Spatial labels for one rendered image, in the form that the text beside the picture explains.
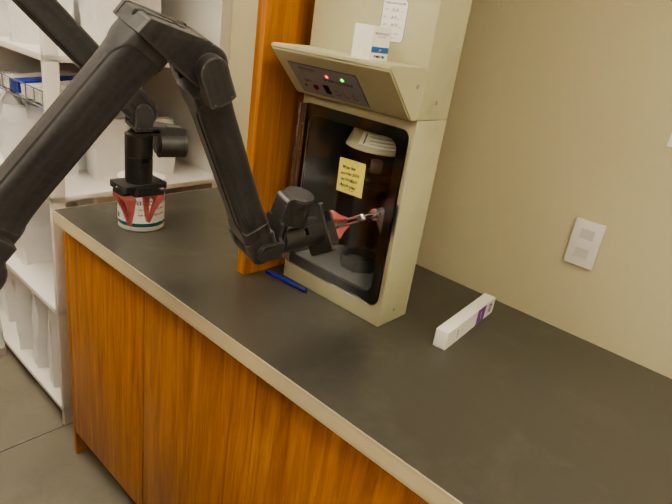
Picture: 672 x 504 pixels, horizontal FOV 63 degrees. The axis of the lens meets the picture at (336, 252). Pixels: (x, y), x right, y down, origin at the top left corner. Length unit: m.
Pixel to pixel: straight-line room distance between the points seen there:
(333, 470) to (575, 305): 0.75
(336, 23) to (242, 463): 0.99
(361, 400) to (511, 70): 0.90
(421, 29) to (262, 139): 0.45
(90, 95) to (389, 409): 0.70
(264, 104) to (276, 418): 0.69
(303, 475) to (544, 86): 1.04
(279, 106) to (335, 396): 0.69
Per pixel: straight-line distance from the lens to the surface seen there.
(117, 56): 0.73
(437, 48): 1.13
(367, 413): 1.02
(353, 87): 1.14
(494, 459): 1.01
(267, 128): 1.34
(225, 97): 0.77
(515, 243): 1.53
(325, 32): 1.29
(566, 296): 1.52
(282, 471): 1.25
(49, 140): 0.74
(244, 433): 1.31
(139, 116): 1.21
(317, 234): 1.10
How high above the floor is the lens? 1.56
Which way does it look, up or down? 22 degrees down
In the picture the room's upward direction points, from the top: 9 degrees clockwise
